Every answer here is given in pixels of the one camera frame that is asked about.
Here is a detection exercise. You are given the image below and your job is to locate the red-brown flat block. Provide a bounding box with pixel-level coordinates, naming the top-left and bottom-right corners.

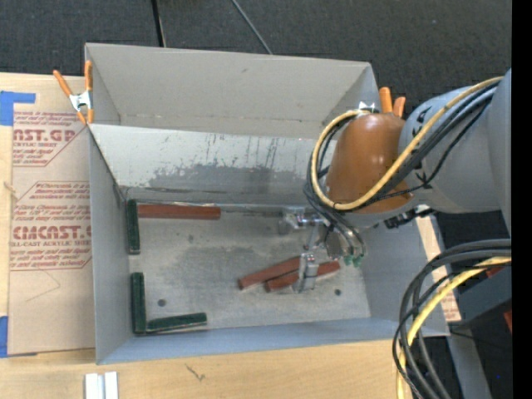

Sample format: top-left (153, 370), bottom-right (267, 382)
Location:
top-left (265, 260), bottom-right (342, 293)
top-left (237, 255), bottom-right (302, 292)
top-left (136, 203), bottom-right (223, 221)

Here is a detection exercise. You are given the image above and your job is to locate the grey metal bin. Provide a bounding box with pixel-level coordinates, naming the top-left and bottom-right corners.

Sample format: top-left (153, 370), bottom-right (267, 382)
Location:
top-left (84, 42), bottom-right (451, 366)

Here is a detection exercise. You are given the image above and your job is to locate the dark green flat block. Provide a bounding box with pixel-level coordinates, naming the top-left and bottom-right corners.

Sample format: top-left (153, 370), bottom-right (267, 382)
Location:
top-left (126, 199), bottom-right (142, 256)
top-left (145, 312), bottom-right (209, 334)
top-left (130, 271), bottom-right (148, 336)

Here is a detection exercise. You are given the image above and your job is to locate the brown cardboard board red print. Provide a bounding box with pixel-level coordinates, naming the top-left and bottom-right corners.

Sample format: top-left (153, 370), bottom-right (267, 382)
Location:
top-left (0, 71), bottom-right (462, 359)

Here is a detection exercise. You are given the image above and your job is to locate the black cylinder on white bracket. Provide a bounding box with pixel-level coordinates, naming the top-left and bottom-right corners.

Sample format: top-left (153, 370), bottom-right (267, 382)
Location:
top-left (382, 204), bottom-right (434, 230)

